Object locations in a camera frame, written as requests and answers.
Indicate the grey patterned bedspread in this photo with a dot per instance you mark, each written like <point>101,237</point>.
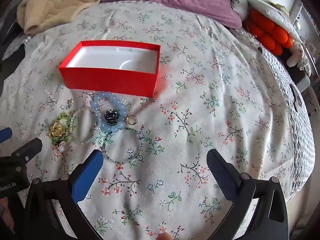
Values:
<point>295,130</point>

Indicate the white quilted cushion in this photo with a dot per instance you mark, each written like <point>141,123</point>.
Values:
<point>265,7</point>

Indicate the beige fleece blanket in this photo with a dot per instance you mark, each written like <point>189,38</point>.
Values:
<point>62,2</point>

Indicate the floral bed sheet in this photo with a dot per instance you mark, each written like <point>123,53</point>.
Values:
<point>200,105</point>

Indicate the red cardboard box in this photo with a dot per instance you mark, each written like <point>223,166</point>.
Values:
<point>107,80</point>

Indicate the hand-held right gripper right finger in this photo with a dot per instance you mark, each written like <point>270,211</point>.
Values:
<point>222,177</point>

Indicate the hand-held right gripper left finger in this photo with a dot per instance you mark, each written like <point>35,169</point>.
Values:
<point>87,177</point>

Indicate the orange plush toy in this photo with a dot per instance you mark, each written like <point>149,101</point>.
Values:
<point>272,33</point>

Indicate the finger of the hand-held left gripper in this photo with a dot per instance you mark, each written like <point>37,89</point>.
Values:
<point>28,148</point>
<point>5,133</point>

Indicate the person's right hand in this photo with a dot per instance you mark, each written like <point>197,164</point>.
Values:
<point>164,236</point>

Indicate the black hair claw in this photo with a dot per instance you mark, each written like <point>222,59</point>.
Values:
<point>111,117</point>

